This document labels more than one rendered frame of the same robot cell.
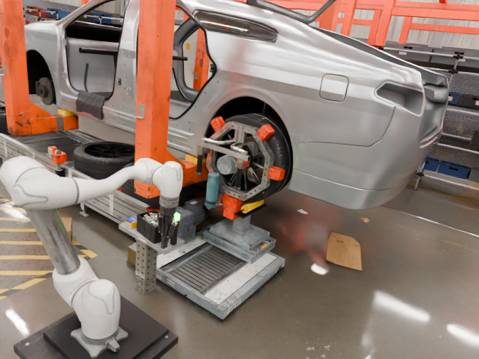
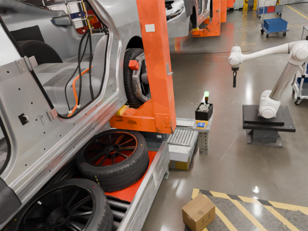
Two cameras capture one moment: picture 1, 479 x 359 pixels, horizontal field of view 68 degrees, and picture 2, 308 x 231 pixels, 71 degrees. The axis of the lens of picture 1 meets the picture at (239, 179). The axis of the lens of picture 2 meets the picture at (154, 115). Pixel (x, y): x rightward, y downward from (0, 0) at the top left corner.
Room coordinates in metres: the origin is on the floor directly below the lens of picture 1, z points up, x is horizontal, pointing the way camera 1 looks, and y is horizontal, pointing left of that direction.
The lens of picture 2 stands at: (2.76, 2.39, 1.71)
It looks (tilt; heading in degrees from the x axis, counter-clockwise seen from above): 30 degrees down; 263
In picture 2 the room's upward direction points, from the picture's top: 9 degrees counter-clockwise
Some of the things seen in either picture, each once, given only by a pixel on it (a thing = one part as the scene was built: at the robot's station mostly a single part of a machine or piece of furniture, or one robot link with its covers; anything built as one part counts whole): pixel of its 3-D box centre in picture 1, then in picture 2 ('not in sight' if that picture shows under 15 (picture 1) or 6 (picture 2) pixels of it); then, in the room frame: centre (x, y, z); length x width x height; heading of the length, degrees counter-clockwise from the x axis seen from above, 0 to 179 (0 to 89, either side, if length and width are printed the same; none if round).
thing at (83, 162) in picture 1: (110, 161); (63, 224); (3.37, 1.32, 0.39); 0.66 x 0.66 x 0.24
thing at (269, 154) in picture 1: (238, 161); (145, 77); (2.47, 0.03, 0.85); 0.54 x 0.07 x 0.54; 58
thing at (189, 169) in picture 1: (182, 163); (133, 111); (2.71, 0.48, 0.69); 0.52 x 0.17 x 0.35; 148
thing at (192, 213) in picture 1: (191, 222); (151, 135); (2.56, 0.34, 0.26); 0.42 x 0.18 x 0.35; 148
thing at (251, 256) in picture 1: (239, 238); not in sight; (2.61, -0.07, 0.13); 0.50 x 0.36 x 0.10; 58
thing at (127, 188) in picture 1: (159, 182); (113, 156); (2.98, 0.72, 0.39); 0.66 x 0.66 x 0.24
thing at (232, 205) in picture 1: (235, 205); not in sight; (2.50, 0.00, 0.48); 0.16 x 0.12 x 0.17; 148
